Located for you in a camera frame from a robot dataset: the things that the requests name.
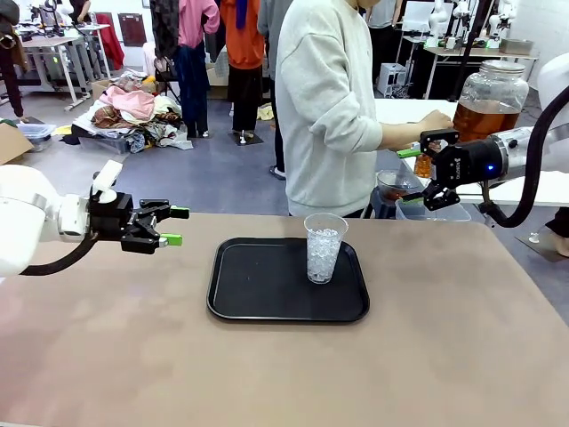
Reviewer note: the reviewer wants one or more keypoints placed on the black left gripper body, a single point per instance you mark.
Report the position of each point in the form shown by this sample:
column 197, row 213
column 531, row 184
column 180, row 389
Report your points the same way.
column 111, row 218

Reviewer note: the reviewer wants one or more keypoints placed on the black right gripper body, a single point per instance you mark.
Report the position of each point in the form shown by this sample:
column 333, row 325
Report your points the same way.
column 471, row 162

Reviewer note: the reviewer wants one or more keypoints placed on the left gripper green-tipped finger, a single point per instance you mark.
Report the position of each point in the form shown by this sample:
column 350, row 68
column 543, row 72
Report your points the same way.
column 178, row 213
column 171, row 240

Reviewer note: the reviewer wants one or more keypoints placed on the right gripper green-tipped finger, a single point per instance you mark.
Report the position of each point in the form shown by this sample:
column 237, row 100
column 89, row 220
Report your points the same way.
column 446, row 134
column 438, row 198

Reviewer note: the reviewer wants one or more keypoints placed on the tall clear iced cup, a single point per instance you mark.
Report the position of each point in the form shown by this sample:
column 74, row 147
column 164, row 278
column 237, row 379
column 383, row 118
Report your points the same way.
column 322, row 258

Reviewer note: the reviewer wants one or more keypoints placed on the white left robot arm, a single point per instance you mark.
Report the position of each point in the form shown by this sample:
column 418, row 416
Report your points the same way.
column 22, row 213

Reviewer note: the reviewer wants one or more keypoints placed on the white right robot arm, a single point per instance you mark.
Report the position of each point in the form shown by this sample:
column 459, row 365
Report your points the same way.
column 555, row 71

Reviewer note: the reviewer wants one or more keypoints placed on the person's left forearm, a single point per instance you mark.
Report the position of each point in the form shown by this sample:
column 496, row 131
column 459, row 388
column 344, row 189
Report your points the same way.
column 400, row 135

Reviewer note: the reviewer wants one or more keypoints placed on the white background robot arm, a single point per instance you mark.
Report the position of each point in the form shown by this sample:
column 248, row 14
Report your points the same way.
column 438, row 18
column 500, row 22

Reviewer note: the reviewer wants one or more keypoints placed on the person's left hand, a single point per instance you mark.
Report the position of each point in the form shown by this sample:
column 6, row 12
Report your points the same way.
column 438, row 121

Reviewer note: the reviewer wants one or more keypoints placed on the clear plastic storage bin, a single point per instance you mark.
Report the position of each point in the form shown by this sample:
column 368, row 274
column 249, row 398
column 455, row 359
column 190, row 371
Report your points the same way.
column 449, row 214

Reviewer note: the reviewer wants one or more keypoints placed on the glass bowl with dark liquid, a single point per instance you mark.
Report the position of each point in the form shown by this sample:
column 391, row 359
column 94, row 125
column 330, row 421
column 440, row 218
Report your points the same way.
column 393, row 184

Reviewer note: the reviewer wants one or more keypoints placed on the white side table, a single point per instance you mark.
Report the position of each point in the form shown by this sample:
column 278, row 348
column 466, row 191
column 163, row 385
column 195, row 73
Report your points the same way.
column 400, row 111

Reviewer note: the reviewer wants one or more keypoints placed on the glass tea dispenser jar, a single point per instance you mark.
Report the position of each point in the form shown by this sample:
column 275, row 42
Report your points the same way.
column 489, row 102

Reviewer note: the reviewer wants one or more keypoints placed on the white computer case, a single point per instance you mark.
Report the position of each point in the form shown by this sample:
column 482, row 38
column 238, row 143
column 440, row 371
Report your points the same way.
column 391, row 80

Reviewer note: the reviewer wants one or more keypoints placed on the wooden background table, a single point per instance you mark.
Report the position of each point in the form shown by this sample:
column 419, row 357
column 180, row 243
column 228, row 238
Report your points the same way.
column 480, row 52

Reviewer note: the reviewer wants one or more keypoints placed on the black vertical pole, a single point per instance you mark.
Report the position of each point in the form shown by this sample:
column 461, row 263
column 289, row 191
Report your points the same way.
column 469, row 44

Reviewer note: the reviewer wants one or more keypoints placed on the black plastic tray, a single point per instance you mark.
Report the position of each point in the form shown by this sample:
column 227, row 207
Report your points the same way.
column 266, row 284

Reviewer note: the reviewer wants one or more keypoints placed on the steel rectangular container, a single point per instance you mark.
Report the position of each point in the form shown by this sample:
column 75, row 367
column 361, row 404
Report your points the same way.
column 515, row 46

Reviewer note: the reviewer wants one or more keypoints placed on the pile of colourful clothes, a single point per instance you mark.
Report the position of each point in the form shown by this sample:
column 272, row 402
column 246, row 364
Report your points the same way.
column 142, row 107

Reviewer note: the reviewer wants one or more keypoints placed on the bystander's leg and shoe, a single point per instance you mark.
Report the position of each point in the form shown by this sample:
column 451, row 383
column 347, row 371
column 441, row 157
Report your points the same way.
column 558, row 236

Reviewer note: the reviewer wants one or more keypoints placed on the person in grey sweatshirt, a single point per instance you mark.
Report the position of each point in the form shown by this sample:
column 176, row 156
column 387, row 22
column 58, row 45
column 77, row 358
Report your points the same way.
column 324, row 111

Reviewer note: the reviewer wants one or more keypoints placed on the hanging blue jeans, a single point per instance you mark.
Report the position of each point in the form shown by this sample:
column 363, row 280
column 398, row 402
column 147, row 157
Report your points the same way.
column 192, row 89

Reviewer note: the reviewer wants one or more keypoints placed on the large flat cardboard box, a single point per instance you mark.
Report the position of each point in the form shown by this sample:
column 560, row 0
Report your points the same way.
column 11, row 142

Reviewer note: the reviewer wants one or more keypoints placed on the small cardboard box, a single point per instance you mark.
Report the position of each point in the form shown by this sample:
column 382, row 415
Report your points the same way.
column 100, row 89

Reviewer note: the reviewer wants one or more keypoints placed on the hanging red garment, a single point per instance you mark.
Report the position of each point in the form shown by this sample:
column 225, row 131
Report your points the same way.
column 111, row 40

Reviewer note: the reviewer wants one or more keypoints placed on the bystander in orange jacket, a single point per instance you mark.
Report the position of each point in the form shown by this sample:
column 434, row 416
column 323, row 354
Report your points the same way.
column 242, row 44

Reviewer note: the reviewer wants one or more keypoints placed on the grey metal desk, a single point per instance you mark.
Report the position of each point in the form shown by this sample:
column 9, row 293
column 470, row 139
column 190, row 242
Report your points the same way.
column 53, row 44

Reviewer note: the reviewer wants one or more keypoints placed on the hanging dark patterned garment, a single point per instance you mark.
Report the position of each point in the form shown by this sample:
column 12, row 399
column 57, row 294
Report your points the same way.
column 163, row 26

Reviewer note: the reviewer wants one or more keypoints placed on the dark red board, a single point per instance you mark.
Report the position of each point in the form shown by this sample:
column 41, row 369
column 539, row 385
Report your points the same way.
column 130, row 30

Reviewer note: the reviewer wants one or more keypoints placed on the bystander in grey top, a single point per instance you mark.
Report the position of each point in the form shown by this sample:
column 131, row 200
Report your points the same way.
column 271, row 26

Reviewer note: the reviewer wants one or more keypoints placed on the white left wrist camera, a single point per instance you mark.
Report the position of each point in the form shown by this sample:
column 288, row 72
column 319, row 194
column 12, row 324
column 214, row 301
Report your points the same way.
column 109, row 175

